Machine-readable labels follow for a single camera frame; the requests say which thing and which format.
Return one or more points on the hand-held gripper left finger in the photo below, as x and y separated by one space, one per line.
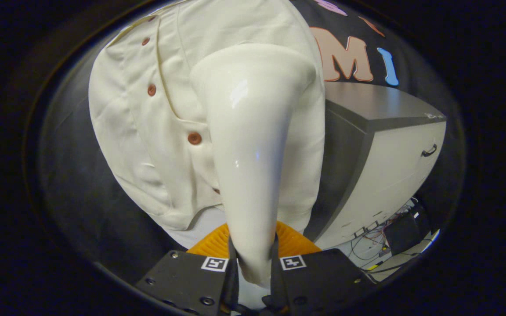
182 278

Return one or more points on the grey-topped white cabinet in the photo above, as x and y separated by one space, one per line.
393 153

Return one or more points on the cream button-up shirt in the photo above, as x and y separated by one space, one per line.
147 145

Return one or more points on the black box device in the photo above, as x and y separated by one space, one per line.
406 230

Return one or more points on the white garment steamer head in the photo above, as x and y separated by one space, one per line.
253 153

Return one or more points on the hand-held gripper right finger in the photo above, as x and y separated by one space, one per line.
319 278

